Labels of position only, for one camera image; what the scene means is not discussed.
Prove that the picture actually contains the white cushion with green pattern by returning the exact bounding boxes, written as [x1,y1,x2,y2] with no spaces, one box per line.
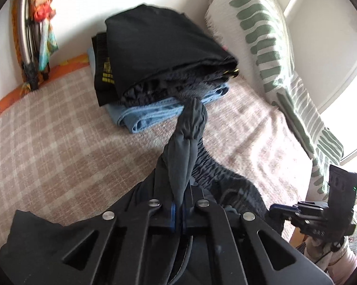
[205,0,344,200]

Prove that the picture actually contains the grey tubular folded frame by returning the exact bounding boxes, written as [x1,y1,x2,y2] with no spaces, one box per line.
[10,0,53,91]

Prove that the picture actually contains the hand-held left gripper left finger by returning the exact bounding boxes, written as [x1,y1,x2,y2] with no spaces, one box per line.
[0,197,185,285]

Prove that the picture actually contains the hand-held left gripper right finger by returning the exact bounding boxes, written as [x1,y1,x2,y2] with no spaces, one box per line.
[183,197,337,285]

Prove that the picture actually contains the dark grey pants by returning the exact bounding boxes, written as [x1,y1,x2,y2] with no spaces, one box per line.
[0,97,283,285]

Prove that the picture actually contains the black folded pants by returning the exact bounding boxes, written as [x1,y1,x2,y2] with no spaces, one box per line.
[105,4,239,107]

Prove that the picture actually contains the orange bedsheet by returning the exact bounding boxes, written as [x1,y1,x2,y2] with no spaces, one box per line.
[0,54,90,123]

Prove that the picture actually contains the grey folded garment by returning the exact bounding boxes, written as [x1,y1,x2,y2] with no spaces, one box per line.
[178,81,230,101]

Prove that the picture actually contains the blue folded garment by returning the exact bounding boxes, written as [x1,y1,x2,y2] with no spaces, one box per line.
[88,47,230,133]

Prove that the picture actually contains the person's right hand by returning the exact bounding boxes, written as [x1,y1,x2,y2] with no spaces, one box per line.
[303,235,347,271]

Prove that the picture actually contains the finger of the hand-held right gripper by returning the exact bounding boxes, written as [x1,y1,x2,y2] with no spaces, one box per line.
[269,202,301,224]

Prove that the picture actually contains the person's right forearm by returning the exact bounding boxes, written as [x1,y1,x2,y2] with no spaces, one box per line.
[327,242,357,282]

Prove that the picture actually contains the beige plaid blanket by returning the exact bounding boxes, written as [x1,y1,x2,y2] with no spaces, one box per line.
[0,65,316,262]

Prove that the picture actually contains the thin black cable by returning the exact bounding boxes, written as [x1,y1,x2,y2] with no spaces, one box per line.
[314,243,340,264]

